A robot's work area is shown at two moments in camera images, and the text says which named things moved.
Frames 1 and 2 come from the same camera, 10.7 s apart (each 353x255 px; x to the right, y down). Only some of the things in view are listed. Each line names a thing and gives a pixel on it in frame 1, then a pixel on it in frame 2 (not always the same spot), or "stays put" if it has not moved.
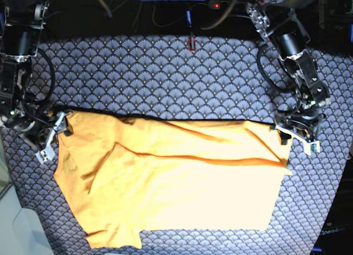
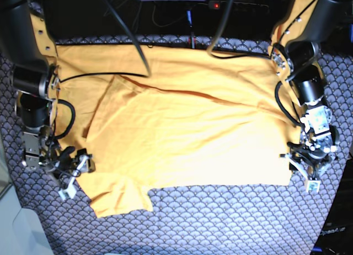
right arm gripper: x=313 y=96 to x=320 y=143
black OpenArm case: x=336 y=237 stays put
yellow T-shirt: x=125 y=174 stays put
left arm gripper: x=19 y=113 to x=41 y=151
